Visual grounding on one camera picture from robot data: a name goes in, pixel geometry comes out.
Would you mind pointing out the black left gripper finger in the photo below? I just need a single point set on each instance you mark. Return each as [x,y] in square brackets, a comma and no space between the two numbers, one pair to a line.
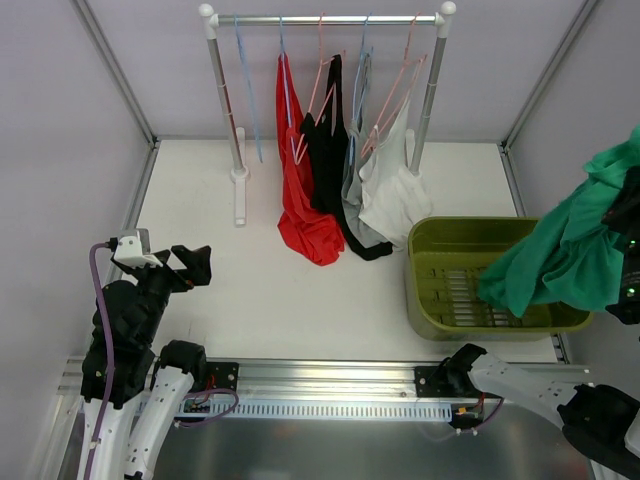
[182,253]
[199,273]

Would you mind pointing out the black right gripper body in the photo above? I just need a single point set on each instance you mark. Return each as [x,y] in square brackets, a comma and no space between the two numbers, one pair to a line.
[620,215]

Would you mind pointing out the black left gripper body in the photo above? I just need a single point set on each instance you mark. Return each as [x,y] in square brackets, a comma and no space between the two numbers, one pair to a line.
[170,268]

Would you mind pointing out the green tank top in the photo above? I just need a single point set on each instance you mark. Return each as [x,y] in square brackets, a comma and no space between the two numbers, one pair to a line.
[570,256]

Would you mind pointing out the red tank top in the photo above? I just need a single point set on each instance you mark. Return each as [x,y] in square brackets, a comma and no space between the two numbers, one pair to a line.
[305,230]

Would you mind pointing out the light blue hanger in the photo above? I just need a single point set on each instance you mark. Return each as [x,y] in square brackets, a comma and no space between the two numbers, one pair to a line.
[249,89]

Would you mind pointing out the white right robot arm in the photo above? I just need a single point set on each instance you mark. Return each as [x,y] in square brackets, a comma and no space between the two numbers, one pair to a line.
[601,422]

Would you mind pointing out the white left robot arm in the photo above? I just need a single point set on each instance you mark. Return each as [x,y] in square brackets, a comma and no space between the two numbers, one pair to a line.
[130,394]

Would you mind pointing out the black tank top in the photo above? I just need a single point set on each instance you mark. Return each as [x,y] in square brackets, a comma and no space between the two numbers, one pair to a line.
[327,143]

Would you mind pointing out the grey tank top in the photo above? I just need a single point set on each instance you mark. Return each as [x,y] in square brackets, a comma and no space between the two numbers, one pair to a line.
[351,190]

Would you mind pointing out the white tank top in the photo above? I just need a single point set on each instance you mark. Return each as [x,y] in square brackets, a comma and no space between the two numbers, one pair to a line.
[393,198]

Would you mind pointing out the pink hanger under white top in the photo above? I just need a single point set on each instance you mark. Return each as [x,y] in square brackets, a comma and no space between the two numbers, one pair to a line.
[404,81]

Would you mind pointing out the blue hanger under grey top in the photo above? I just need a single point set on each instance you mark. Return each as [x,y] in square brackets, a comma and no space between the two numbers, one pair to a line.
[360,89]

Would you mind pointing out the olive green plastic basket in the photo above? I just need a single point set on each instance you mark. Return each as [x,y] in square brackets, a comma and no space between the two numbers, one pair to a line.
[445,258]

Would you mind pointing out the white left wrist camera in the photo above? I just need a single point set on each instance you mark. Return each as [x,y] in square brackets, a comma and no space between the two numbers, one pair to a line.
[132,249]

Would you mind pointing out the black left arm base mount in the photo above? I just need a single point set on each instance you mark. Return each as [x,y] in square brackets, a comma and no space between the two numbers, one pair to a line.
[221,375]

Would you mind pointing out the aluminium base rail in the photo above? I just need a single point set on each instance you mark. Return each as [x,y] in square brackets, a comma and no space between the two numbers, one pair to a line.
[332,380]

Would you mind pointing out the aluminium corner frame post right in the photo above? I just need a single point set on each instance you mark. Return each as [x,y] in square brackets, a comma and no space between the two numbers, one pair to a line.
[560,54]

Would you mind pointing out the aluminium corner frame post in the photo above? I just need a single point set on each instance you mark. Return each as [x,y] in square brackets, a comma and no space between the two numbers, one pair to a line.
[560,54]
[106,54]

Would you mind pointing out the aluminium corner frame post left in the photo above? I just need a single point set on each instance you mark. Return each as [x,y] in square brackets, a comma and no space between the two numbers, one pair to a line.
[106,54]

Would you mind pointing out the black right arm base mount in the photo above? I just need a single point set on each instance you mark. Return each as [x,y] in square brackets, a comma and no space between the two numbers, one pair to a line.
[434,382]

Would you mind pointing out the white slotted cable duct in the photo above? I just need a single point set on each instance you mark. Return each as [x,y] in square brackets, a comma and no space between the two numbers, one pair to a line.
[407,410]

